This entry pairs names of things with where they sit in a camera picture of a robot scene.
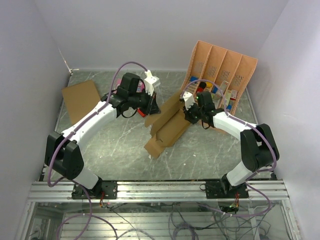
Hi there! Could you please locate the orange plastic file organizer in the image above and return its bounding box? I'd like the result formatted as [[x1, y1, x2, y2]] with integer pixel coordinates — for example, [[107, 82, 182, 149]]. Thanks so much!
[[181, 40, 258, 114]]

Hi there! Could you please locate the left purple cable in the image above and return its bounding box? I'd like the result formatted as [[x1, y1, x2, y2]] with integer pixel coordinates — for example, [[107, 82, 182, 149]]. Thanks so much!
[[46, 61, 150, 188]]

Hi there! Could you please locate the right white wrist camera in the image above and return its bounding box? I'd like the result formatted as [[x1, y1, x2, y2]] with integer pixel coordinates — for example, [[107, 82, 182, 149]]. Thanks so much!
[[180, 91, 195, 110]]

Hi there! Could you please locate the purple cable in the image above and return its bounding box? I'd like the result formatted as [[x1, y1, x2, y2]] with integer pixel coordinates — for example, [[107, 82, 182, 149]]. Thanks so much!
[[180, 78, 278, 218], [46, 61, 150, 188]]

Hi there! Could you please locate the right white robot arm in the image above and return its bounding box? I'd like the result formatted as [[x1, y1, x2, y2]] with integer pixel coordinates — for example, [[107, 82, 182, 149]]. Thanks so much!
[[180, 91, 280, 198]]

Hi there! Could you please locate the red block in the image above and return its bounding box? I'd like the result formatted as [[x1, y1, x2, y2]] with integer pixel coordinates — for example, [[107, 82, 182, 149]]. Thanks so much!
[[137, 108, 147, 118], [196, 86, 206, 93]]

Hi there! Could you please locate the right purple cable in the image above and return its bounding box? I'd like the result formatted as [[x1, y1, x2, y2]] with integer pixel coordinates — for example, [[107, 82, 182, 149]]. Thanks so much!
[[180, 78, 278, 218]]

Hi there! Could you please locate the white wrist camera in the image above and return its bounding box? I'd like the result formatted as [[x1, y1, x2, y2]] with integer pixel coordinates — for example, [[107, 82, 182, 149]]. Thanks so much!
[[180, 91, 195, 110], [143, 70, 161, 96]]

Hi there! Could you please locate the aluminium mounting rail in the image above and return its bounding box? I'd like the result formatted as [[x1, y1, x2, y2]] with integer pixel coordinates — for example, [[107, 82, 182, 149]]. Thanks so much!
[[27, 180, 290, 203]]

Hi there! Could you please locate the pink sticker sheet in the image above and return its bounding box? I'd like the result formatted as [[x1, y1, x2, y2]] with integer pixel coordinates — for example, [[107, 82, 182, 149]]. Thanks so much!
[[115, 78, 145, 96]]

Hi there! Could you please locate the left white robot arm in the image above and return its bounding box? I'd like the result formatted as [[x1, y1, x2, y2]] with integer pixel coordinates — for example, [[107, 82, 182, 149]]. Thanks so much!
[[44, 70, 161, 199]]

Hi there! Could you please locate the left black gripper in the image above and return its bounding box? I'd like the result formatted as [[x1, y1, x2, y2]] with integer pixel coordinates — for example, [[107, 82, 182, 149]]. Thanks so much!
[[129, 88, 161, 116]]

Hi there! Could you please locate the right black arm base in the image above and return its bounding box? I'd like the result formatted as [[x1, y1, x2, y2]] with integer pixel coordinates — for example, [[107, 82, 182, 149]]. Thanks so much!
[[199, 179, 249, 199]]

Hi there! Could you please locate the blue block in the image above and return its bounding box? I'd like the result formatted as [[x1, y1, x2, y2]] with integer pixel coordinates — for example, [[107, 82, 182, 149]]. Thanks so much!
[[190, 76, 198, 82]]

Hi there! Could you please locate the white card box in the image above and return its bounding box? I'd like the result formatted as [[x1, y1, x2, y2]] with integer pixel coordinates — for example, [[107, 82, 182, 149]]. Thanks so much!
[[216, 80, 229, 99]]

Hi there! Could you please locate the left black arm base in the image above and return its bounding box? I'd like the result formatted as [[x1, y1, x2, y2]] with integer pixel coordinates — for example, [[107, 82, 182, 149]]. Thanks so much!
[[71, 180, 118, 200]]

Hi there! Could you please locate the closed brown cardboard box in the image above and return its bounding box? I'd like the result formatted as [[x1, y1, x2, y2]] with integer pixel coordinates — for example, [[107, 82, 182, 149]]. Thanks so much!
[[61, 79, 100, 125]]

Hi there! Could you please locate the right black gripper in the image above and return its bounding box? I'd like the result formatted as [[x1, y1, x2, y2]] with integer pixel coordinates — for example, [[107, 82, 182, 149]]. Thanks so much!
[[182, 100, 204, 125]]

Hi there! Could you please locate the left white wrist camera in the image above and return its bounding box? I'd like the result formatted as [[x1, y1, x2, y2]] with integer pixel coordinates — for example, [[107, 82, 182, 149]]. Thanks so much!
[[143, 70, 161, 96]]

